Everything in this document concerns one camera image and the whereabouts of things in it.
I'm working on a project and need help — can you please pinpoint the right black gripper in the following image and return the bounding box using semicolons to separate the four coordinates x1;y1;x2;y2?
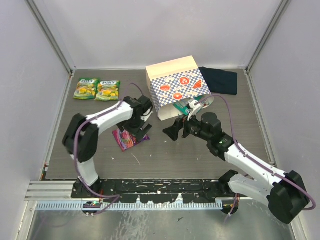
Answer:
162;110;211;143

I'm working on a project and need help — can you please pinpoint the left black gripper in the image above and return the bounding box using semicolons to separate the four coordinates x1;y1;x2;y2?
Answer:
117;116;151;143

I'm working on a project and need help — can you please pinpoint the purple berries snack bag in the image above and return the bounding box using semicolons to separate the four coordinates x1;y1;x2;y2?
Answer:
112;129;150;152

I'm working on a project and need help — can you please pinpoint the green snack packet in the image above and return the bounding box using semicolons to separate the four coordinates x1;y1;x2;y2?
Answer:
173;100;190;116

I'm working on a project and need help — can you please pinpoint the blue checkered paper bag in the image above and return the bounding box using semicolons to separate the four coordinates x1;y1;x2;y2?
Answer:
145;55;211;121

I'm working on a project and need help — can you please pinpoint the yellow green candy bag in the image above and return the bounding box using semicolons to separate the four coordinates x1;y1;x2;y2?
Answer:
73;78;100;100
95;80;121;102

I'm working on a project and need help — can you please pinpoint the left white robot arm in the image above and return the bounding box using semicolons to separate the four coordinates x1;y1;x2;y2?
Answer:
62;95;153;199

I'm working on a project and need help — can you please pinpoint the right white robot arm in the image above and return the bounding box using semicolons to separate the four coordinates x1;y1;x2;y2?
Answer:
163;113;311;224

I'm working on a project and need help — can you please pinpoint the dark blue folded cloth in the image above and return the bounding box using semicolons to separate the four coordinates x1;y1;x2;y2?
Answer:
199;66;238;96

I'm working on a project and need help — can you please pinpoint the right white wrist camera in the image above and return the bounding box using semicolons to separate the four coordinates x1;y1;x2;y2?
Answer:
187;99;206;121

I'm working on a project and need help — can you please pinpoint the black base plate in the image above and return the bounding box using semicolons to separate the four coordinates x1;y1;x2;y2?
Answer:
71;178;251;205

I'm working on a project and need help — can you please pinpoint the slotted cable duct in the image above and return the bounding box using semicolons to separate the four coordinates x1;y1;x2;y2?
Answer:
35;200;223;211

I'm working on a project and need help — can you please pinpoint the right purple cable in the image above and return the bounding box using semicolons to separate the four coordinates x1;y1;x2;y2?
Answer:
197;94;317;222

